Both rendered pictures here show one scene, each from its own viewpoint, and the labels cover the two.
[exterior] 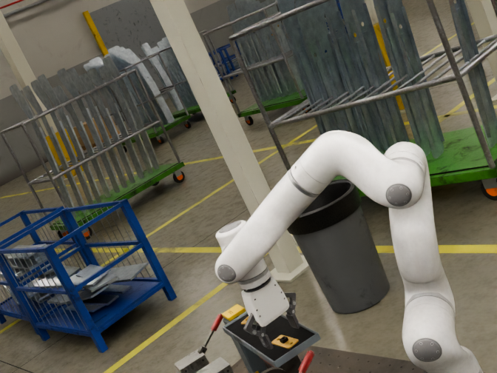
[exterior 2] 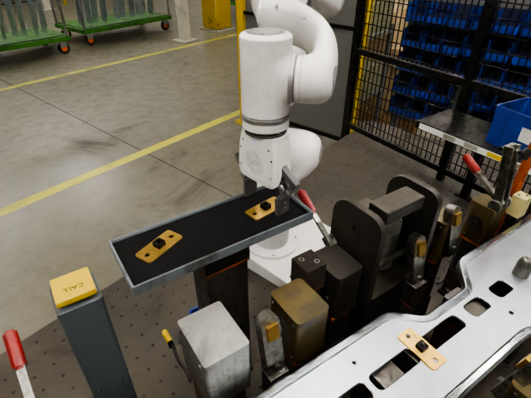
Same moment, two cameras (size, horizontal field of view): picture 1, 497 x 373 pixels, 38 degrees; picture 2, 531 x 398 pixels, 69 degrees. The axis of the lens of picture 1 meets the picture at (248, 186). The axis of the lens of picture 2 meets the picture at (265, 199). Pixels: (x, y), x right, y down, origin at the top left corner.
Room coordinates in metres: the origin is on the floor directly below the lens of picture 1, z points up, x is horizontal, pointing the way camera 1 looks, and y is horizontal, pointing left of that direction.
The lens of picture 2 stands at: (1.91, 0.71, 1.63)
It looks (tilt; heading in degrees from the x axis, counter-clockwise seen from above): 34 degrees down; 255
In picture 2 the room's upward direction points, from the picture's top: straight up
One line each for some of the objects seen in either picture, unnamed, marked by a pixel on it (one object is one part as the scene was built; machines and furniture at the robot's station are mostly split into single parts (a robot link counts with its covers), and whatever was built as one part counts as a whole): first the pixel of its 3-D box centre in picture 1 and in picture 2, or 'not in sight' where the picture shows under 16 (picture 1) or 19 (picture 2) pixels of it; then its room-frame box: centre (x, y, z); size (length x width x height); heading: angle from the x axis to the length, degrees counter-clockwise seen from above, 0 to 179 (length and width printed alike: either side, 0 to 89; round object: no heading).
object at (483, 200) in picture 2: not in sight; (464, 249); (1.14, 0.05, 0.87); 0.10 x 0.07 x 0.35; 109
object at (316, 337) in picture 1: (268, 332); (216, 229); (1.85, 0.12, 1.16); 0.37 x 0.14 x 0.02; 19
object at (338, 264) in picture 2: not in sight; (323, 317); (1.63, 0.17, 0.89); 0.12 x 0.07 x 0.38; 109
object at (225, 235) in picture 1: (239, 250); (268, 73); (1.74, 0.09, 1.44); 0.09 x 0.08 x 0.13; 154
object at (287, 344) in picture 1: (284, 340); (265, 206); (1.74, 0.08, 1.17); 0.08 x 0.04 x 0.01; 28
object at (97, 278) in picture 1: (82, 273); not in sight; (6.14, 1.62, 0.48); 1.20 x 0.80 x 0.95; 36
